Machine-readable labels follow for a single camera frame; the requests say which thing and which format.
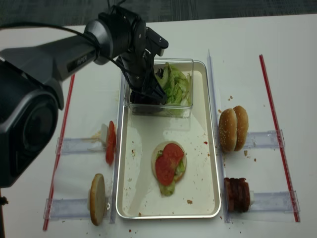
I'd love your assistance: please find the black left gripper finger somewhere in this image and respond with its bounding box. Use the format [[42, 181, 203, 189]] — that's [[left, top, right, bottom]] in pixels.
[[129, 91, 154, 104]]

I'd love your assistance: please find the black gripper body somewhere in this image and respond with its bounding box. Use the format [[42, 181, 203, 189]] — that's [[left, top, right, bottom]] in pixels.
[[115, 19, 155, 93]]

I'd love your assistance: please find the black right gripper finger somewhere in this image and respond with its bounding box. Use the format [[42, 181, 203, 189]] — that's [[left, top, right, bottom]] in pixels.
[[142, 79, 167, 104]]

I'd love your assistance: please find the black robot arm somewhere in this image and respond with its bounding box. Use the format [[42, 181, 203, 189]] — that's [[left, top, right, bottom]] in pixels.
[[0, 10, 168, 188]]

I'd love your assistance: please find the purple lettuce pile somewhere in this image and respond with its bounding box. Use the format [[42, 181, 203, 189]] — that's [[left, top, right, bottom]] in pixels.
[[129, 68, 167, 104]]

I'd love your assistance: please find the green lettuce pile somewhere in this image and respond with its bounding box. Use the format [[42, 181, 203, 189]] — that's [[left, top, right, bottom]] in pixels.
[[163, 62, 192, 117]]

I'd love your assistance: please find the standing tomato slice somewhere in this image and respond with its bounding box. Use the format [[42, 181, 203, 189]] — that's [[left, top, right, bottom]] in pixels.
[[106, 121, 116, 166]]

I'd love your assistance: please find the tomato slice on bun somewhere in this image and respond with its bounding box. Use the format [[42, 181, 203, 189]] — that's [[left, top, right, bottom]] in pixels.
[[155, 142, 185, 185]]

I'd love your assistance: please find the green lettuce under tomato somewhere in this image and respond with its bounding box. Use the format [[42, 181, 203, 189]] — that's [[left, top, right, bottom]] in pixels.
[[152, 150, 187, 196]]

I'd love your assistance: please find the stack of bacon slices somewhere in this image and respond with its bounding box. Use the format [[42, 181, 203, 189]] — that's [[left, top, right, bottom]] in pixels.
[[224, 178, 251, 213]]

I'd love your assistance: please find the clear plastic salad container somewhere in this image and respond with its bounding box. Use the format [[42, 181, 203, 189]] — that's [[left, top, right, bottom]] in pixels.
[[123, 58, 194, 118]]

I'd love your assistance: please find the white plastic pusher block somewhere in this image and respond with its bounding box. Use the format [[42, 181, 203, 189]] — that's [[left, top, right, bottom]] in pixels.
[[100, 123, 108, 145]]

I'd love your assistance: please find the bottom bun on tray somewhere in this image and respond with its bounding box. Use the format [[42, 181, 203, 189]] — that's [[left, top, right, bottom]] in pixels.
[[151, 140, 187, 183]]

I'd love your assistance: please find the sesame bun top front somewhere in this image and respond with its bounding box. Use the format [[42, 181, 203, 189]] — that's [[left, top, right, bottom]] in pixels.
[[218, 109, 237, 151]]

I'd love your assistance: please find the sesame bun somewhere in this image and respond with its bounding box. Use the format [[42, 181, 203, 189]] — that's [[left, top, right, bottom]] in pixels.
[[233, 106, 249, 151], [218, 109, 237, 151]]

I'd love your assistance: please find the left clear acrylic divider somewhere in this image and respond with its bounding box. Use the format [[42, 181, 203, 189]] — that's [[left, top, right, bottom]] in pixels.
[[109, 73, 125, 224]]

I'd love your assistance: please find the clear acrylic divider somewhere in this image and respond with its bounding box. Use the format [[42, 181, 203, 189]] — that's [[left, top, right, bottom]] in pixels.
[[109, 73, 125, 224], [207, 49, 231, 224]]

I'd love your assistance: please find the sesame bun top rear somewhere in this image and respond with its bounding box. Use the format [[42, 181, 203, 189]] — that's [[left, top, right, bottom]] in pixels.
[[233, 106, 249, 151]]

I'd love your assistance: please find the left red tape strip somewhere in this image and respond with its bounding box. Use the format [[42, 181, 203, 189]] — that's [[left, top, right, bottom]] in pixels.
[[43, 74, 75, 232]]

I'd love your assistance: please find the red tape strip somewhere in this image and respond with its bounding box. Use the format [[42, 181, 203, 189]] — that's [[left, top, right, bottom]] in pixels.
[[259, 54, 300, 223], [43, 74, 75, 232]]

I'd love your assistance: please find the standing bun bottom half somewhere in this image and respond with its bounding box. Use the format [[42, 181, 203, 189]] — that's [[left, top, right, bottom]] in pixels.
[[89, 174, 106, 226]]

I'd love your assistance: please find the white metal tray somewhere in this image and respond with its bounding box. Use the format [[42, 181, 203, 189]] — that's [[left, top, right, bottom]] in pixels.
[[116, 60, 221, 219]]

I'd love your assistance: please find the white bacon pusher block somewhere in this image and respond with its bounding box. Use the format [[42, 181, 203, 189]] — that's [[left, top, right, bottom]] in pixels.
[[249, 190, 255, 207]]

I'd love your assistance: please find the right clear acrylic divider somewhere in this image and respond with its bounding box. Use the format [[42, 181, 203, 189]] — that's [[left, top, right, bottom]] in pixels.
[[207, 49, 231, 224]]

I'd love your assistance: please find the right red tape strip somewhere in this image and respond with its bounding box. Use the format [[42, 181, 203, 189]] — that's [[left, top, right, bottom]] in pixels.
[[259, 54, 300, 223]]

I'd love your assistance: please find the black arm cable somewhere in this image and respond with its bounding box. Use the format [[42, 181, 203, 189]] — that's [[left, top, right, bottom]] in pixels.
[[0, 0, 154, 92]]

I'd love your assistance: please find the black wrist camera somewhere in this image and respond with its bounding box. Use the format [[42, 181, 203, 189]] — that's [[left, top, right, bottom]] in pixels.
[[146, 27, 168, 57]]

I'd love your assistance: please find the upper left acrylic rail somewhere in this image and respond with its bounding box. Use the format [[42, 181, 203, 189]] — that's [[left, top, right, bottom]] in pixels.
[[55, 138, 105, 155]]

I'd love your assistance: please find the acrylic rail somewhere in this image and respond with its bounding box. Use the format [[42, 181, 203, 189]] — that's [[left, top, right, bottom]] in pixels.
[[249, 191, 300, 213], [243, 130, 285, 149], [43, 198, 91, 220], [55, 138, 105, 155]]

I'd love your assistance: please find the upper right acrylic rail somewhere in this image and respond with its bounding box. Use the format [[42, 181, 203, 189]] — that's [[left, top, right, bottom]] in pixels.
[[243, 130, 285, 149]]

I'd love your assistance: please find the lower left acrylic rail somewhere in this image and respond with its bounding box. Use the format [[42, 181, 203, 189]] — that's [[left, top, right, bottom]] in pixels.
[[43, 198, 91, 220]]

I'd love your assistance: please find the lower right acrylic rail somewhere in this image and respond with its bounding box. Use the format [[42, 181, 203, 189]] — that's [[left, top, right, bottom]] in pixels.
[[249, 191, 300, 213]]

